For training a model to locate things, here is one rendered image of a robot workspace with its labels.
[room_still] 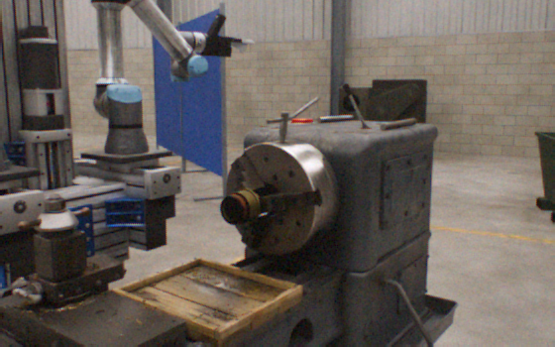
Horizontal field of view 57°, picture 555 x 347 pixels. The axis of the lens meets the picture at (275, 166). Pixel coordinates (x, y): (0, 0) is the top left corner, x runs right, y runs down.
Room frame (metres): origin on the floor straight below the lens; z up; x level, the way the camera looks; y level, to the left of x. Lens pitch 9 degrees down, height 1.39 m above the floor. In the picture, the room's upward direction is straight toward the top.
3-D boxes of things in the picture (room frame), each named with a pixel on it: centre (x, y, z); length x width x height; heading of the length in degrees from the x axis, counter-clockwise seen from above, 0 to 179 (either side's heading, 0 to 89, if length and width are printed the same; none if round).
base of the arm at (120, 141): (1.78, 0.52, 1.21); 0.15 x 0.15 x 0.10
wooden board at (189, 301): (1.19, 0.17, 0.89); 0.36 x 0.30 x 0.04; 53
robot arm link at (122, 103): (1.79, 0.52, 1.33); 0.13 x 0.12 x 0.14; 33
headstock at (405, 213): (1.75, -0.24, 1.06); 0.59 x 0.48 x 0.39; 143
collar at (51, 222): (0.97, 0.43, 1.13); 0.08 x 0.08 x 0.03
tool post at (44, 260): (0.97, 0.42, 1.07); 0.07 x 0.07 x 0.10; 53
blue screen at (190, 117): (8.12, 1.46, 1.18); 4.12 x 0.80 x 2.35; 24
